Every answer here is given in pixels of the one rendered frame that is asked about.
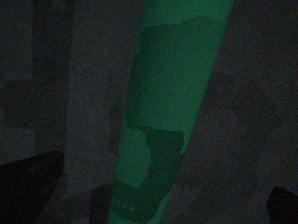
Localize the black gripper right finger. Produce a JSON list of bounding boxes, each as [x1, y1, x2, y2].
[[266, 186, 298, 224]]

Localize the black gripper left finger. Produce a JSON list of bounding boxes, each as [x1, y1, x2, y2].
[[0, 151, 64, 224]]

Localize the black cylinder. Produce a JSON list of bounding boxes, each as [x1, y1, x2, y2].
[[89, 185, 112, 224]]

